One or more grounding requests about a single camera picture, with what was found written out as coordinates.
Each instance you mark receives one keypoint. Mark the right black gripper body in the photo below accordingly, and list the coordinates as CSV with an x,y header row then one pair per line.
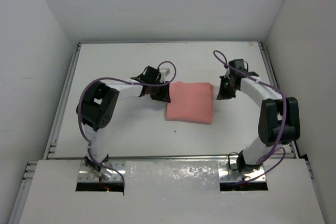
x,y
226,90

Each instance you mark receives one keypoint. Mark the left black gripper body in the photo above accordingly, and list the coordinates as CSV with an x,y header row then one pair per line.
x,y
159,93

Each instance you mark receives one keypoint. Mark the salmon pink t-shirt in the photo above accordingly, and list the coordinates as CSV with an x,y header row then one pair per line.
x,y
191,102

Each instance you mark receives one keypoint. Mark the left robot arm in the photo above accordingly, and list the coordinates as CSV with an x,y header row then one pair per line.
x,y
98,101

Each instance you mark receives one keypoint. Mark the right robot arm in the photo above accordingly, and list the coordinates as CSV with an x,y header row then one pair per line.
x,y
279,122

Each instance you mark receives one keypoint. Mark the white front cover panel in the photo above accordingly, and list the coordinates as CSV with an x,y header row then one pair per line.
x,y
170,192

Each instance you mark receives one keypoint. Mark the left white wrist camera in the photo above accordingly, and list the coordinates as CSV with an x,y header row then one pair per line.
x,y
164,72

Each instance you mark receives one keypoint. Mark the aluminium table frame rail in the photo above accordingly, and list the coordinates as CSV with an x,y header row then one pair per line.
x,y
195,62

